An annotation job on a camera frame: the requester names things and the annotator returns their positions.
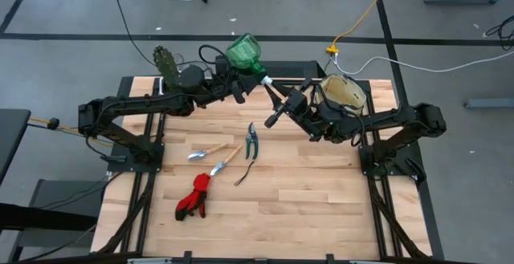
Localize black ventilated computer case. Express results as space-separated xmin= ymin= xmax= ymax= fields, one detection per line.
xmin=256 ymin=59 xmax=327 ymax=79

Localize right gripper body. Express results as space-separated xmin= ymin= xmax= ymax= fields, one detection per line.
xmin=263 ymin=78 xmax=315 ymax=128

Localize green-handled pruning shears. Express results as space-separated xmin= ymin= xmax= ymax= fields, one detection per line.
xmin=234 ymin=121 xmax=260 ymax=187

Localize white floor cable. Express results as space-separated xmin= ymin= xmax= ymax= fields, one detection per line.
xmin=332 ymin=50 xmax=514 ymax=75

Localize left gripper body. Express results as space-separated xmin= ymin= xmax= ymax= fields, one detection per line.
xmin=210 ymin=66 xmax=247 ymax=105

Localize beige green gardening bag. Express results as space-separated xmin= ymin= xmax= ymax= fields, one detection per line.
xmin=316 ymin=74 xmax=369 ymax=116

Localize yellow extension cable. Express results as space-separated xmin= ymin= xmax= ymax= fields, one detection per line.
xmin=325 ymin=0 xmax=399 ymax=55

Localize tall green cactus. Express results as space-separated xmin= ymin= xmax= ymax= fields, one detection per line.
xmin=152 ymin=45 xmax=182 ymax=91

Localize black cable coil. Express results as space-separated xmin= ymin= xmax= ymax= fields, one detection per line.
xmin=483 ymin=14 xmax=514 ymax=51

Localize wide wooden-handled trowel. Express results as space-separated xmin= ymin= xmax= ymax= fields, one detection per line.
xmin=187 ymin=143 xmax=229 ymax=162

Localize yellow cord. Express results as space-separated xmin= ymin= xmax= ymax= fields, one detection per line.
xmin=28 ymin=116 xmax=114 ymax=148

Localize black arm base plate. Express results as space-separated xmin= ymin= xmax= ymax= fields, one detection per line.
xmin=358 ymin=141 xmax=423 ymax=177
xmin=106 ymin=141 xmax=165 ymax=173

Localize black side table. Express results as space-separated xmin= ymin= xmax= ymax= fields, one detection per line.
xmin=0 ymin=108 xmax=32 ymax=185

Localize red black gardening glove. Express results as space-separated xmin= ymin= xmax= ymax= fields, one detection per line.
xmin=174 ymin=173 xmax=212 ymax=222

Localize black low bench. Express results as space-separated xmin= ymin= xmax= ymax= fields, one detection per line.
xmin=0 ymin=178 xmax=110 ymax=263

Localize black floor cable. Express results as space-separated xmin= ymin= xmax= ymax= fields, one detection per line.
xmin=111 ymin=0 xmax=157 ymax=67

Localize green plastic spray bottle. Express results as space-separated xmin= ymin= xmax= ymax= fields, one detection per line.
xmin=223 ymin=32 xmax=275 ymax=87

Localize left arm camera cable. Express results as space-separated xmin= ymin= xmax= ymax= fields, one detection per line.
xmin=198 ymin=43 xmax=228 ymax=67

